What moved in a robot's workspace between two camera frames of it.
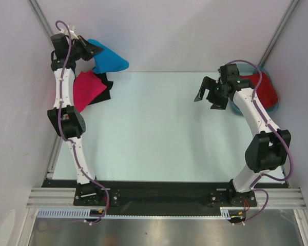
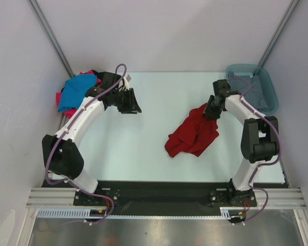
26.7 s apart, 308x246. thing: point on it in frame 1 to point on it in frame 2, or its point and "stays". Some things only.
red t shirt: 266,91 to 195,134
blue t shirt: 107,60 to 74,90
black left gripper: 90,49 to 131,106
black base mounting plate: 161,198 stays
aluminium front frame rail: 64,197 stays
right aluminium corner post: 277,32 stays
